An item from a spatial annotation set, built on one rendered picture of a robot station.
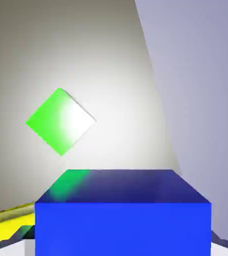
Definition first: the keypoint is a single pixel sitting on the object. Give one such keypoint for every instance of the large yellow box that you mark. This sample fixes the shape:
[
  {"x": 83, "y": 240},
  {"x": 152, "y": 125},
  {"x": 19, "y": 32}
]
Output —
[{"x": 5, "y": 227}]

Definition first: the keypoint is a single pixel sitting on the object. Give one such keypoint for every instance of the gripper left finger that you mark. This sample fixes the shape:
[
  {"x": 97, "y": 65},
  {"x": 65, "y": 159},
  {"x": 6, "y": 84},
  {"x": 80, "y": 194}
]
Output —
[{"x": 16, "y": 248}]

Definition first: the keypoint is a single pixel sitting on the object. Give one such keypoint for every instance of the small green cube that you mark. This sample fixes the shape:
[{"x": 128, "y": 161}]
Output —
[{"x": 50, "y": 122}]

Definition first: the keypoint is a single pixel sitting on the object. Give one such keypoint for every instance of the small blue cube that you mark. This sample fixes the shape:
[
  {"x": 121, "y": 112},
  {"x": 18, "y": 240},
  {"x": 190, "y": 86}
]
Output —
[{"x": 123, "y": 226}]

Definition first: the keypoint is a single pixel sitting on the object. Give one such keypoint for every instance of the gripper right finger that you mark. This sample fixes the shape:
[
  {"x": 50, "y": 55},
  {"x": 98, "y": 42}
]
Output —
[{"x": 224, "y": 249}]

